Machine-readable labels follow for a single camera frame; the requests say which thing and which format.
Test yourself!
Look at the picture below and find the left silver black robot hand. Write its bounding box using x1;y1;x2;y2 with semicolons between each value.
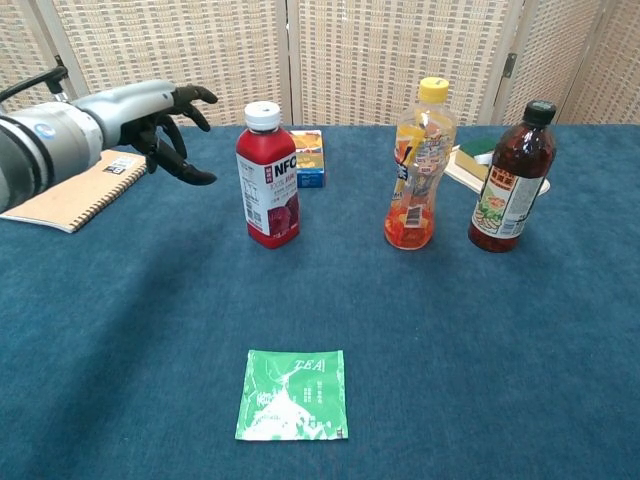
72;78;220;187

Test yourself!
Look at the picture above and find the red juice bottle white cap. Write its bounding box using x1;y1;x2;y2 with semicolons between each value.
235;100;301;250

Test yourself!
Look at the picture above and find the dark tea bottle black cap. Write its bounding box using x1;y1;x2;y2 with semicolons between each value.
467;99;558;254

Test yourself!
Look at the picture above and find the woven folding screen panel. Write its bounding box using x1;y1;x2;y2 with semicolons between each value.
492;0;606;126
34;0;296;127
559;0;640;126
0;0;76;116
287;0;526;127

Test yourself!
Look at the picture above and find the kraft spiral notebook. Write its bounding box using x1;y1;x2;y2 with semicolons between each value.
0;148;149;234

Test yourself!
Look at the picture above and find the orange blue carton box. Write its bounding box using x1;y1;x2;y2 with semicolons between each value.
288;128;326;190

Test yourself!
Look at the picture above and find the blue felt table cover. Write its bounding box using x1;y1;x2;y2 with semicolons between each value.
0;124;640;480

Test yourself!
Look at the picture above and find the orange tea bottle yellow cap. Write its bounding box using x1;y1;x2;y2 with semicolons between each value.
383;76;459;252

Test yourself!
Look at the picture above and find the green tea sachet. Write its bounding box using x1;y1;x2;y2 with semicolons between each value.
234;348;350;442

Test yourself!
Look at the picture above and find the white plastic tray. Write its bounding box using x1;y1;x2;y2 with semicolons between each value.
443;147;551;194

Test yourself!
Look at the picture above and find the green yellow sponge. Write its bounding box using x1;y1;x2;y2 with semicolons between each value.
457;137;501;181

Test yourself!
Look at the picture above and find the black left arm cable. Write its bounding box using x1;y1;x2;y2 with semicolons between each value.
0;64;69;104

